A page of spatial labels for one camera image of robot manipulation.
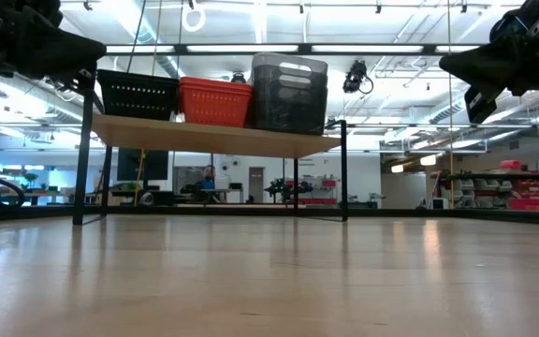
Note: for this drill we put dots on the red storage bin rack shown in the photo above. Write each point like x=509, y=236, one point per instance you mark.
x=531, y=204

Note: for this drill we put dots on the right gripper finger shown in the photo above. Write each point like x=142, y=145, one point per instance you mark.
x=485, y=76
x=489, y=55

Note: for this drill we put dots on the black monitor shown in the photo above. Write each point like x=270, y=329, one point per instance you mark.
x=131, y=164

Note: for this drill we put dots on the background desk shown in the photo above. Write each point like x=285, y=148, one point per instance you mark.
x=227, y=191

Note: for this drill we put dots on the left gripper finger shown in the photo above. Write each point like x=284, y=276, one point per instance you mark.
x=59, y=63
x=63, y=42

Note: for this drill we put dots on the black background robot arm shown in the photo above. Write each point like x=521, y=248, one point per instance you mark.
x=281, y=189

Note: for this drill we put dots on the grey door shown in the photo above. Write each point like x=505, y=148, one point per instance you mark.
x=256, y=185

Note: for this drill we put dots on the wooden shelf with black legs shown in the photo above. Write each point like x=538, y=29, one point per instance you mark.
x=204, y=138

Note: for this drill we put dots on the round black ceiling lamp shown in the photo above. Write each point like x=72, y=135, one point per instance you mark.
x=237, y=79

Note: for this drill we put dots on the person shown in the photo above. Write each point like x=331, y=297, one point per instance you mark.
x=209, y=182

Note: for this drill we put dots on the black overhead frame beam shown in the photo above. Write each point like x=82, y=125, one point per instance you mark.
x=304, y=48

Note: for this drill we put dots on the black aluminium table frame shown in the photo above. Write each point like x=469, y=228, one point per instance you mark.
x=438, y=214

